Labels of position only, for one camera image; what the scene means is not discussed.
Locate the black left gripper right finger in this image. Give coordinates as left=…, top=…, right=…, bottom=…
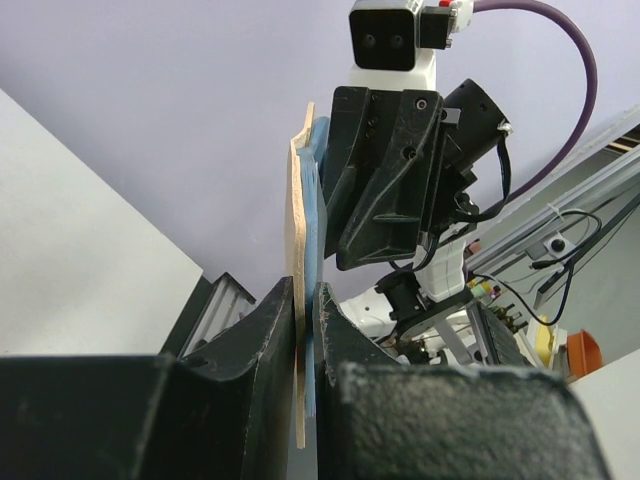
left=314, top=283, right=611, bottom=479

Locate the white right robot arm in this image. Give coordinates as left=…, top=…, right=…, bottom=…
left=321, top=80, right=512, bottom=342

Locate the beige leather card holder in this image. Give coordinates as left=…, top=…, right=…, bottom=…
left=285, top=102, right=315, bottom=449

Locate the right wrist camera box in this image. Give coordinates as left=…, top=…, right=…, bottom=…
left=347, top=0, right=476, bottom=71

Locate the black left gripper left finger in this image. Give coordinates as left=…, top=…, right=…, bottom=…
left=1, top=277, right=295, bottom=479

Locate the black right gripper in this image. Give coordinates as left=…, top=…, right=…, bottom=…
left=322, top=78, right=511, bottom=271

